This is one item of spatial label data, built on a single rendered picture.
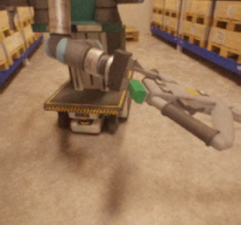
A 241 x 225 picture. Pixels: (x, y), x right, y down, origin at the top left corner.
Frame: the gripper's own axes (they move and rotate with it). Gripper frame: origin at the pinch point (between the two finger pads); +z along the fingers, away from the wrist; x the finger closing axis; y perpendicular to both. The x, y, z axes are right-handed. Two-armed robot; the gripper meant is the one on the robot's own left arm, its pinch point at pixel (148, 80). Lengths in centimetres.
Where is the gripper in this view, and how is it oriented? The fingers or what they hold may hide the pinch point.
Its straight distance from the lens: 63.5
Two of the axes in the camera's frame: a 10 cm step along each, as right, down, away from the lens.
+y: -3.1, 3.6, -8.8
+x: 2.5, -8.6, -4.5
